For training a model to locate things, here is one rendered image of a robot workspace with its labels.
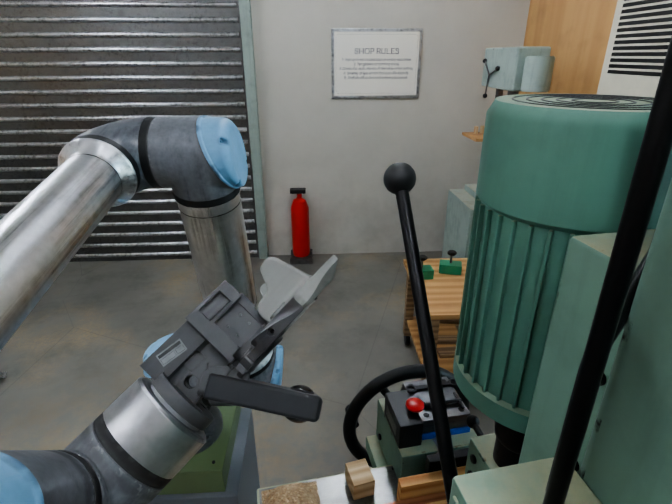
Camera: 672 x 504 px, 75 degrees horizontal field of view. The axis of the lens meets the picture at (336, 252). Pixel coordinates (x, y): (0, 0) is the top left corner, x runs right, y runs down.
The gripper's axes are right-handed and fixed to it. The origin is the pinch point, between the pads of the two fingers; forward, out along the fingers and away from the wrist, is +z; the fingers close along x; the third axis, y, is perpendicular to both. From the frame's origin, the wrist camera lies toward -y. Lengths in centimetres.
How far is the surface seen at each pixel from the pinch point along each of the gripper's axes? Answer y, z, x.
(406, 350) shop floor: -55, 52, 200
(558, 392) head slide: -20.0, 2.3, -13.6
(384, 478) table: -28.7, -10.8, 30.7
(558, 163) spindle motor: -7.1, 13.4, -19.8
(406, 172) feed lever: 1.6, 11.7, -7.0
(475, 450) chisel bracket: -29.4, -0.6, 12.0
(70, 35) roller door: 243, 56, 225
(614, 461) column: -19.5, -2.6, -23.0
